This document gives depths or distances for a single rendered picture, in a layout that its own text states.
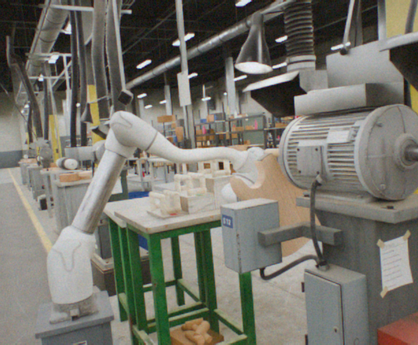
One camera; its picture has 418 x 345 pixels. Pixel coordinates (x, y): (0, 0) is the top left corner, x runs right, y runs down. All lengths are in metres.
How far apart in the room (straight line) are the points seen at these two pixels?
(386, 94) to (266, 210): 0.46
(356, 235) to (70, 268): 1.02
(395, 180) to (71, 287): 1.17
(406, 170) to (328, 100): 0.29
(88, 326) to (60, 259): 0.27
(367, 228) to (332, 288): 0.18
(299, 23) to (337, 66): 0.22
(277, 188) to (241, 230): 0.35
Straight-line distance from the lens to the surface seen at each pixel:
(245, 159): 1.79
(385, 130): 1.10
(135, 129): 1.62
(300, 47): 1.50
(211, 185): 2.17
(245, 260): 1.21
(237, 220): 1.17
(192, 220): 1.98
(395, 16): 2.30
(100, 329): 1.64
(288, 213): 1.53
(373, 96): 1.15
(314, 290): 1.20
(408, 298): 1.30
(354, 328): 1.20
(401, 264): 1.24
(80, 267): 1.62
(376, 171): 1.09
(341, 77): 1.39
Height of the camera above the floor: 1.34
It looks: 6 degrees down
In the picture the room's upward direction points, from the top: 5 degrees counter-clockwise
